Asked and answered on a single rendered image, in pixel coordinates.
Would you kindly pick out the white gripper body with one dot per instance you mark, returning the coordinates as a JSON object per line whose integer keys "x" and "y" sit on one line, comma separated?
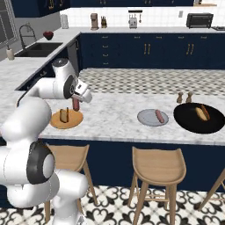
{"x": 84, "y": 95}

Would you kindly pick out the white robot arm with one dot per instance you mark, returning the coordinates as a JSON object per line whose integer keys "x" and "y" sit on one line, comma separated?
{"x": 27, "y": 126}

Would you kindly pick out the reddish brown sausage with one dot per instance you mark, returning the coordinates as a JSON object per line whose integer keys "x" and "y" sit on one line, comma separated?
{"x": 76, "y": 105}
{"x": 159, "y": 116}
{"x": 206, "y": 111}

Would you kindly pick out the round wooden plate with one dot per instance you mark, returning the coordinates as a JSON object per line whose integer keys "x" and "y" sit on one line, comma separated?
{"x": 73, "y": 120}

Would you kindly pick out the tan hot dog bun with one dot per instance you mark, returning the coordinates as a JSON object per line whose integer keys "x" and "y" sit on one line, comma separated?
{"x": 200, "y": 114}
{"x": 63, "y": 115}

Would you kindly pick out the round grey plate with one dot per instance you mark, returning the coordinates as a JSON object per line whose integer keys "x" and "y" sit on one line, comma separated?
{"x": 148, "y": 117}

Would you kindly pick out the dark red bowl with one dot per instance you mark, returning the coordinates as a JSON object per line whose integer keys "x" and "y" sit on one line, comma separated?
{"x": 48, "y": 35}

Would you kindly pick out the large black bowl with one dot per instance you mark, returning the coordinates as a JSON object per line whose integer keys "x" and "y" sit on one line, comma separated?
{"x": 190, "y": 120}

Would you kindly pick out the grey dishwasher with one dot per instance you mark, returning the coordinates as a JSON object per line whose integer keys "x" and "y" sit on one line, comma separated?
{"x": 72, "y": 57}

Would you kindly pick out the dark blue sink cupboards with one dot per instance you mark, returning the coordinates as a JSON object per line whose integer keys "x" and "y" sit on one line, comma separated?
{"x": 44, "y": 71}

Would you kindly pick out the black kitchen sink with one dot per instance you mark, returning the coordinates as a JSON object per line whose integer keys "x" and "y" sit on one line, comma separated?
{"x": 39, "y": 49}

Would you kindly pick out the wooden bar stool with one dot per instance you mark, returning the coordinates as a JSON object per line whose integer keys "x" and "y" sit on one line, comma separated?
{"x": 158, "y": 167}
{"x": 215, "y": 187}
{"x": 70, "y": 158}

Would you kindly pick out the brown coffee machine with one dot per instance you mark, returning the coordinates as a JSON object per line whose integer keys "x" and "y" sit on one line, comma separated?
{"x": 94, "y": 22}

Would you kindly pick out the dark knife block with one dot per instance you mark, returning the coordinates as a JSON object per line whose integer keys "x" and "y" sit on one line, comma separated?
{"x": 103, "y": 23}

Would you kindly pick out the dark blue island base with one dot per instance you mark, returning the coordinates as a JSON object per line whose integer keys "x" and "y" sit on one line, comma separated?
{"x": 114, "y": 164}

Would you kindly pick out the white jar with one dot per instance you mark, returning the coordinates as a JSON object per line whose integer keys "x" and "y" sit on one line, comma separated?
{"x": 64, "y": 21}

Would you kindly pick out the white soap dispenser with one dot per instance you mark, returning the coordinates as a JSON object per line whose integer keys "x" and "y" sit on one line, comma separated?
{"x": 10, "y": 54}

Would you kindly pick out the dark grey tap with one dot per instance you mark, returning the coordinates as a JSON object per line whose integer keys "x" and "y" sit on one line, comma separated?
{"x": 22, "y": 36}

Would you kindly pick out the silver toaster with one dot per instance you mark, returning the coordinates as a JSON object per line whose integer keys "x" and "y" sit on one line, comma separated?
{"x": 133, "y": 23}

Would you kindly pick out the brown wooden shaker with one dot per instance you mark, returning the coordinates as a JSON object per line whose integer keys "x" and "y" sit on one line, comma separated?
{"x": 189, "y": 97}
{"x": 180, "y": 98}

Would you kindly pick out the dark blue base cupboards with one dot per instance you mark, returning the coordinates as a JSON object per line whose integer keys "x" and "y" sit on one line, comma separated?
{"x": 170, "y": 52}

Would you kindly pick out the black toaster oven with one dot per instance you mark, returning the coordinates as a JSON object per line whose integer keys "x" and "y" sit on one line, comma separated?
{"x": 199, "y": 20}

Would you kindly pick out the black hob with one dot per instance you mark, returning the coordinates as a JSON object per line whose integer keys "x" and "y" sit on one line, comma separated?
{"x": 219, "y": 28}

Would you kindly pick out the rail with hanging tools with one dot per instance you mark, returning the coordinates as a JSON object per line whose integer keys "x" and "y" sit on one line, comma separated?
{"x": 135, "y": 11}

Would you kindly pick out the dark blue wall cupboards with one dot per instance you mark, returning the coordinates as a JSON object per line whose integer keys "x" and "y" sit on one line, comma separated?
{"x": 29, "y": 7}

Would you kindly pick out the window with grey frame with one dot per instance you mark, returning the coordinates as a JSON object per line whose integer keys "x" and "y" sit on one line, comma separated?
{"x": 5, "y": 23}

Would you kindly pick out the grey wall socket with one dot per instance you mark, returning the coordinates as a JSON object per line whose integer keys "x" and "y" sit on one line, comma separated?
{"x": 180, "y": 14}

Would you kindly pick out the wooden wall shelf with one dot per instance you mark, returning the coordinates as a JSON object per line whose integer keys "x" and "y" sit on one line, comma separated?
{"x": 205, "y": 4}

